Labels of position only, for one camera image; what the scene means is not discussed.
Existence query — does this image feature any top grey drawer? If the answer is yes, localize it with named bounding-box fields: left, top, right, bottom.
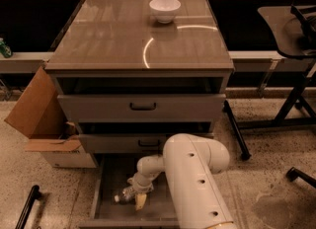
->
left=56, top=76, right=227, bottom=123

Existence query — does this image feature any black bar on floor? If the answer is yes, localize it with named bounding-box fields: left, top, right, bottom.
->
left=15, top=185, right=41, bottom=229

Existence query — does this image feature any clear plastic bottle white cap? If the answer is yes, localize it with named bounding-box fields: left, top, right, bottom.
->
left=114, top=186, right=135, bottom=204

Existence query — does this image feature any green bottle on ledge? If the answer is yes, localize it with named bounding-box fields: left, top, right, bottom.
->
left=0, top=38, right=13, bottom=58

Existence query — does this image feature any bottom grey drawer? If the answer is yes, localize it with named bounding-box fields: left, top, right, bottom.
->
left=79, top=154, right=182, bottom=229

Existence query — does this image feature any black chair leg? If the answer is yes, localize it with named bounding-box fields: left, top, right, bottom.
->
left=285, top=167, right=316, bottom=189

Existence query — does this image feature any middle grey drawer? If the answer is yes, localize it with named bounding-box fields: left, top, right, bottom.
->
left=77, top=121, right=215, bottom=154

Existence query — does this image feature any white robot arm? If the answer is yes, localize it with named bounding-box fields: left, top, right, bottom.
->
left=127, top=133, right=237, bottom=229

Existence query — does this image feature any black table stand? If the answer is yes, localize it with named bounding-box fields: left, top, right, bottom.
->
left=223, top=66, right=316, bottom=160

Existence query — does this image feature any grey drawer cabinet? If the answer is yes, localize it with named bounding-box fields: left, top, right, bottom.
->
left=44, top=0, right=235, bottom=229

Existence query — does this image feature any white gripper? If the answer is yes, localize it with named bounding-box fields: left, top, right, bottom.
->
left=127, top=175, right=153, bottom=211

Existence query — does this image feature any white ceramic bowl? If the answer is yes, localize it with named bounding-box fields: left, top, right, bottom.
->
left=149, top=0, right=181, bottom=24

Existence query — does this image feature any open cardboard box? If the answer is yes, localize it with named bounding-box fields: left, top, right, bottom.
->
left=5, top=68, right=97, bottom=168

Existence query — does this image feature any grey drawer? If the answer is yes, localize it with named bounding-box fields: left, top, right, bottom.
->
left=79, top=154, right=182, bottom=229
left=77, top=121, right=215, bottom=154
left=56, top=76, right=227, bottom=123

